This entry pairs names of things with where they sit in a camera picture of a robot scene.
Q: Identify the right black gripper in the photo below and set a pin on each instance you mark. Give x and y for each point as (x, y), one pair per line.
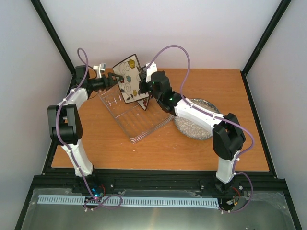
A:
(141, 88)

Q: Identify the chrome wire dish rack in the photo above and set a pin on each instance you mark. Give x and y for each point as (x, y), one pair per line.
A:
(132, 119)

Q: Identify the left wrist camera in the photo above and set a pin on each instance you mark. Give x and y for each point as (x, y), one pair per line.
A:
(99, 69)

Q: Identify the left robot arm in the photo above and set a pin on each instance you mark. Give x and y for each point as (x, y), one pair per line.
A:
(64, 121)

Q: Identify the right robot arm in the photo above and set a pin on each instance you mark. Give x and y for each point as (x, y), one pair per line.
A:
(228, 138)

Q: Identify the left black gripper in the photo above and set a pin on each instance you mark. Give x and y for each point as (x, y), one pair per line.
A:
(110, 79)

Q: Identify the grey speckled round plate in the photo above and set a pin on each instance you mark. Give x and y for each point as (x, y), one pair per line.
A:
(192, 130)

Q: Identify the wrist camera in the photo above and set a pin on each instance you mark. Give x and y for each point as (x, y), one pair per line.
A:
(99, 69)
(149, 69)

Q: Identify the black aluminium frame rail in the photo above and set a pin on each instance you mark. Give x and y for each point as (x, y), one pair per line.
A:
(204, 183)

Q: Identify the light blue cable duct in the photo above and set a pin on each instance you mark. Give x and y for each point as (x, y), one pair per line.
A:
(130, 201)

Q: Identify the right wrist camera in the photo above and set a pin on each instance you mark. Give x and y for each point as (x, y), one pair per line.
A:
(149, 69)

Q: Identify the white square floral plate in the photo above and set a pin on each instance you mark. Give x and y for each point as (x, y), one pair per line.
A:
(143, 103)

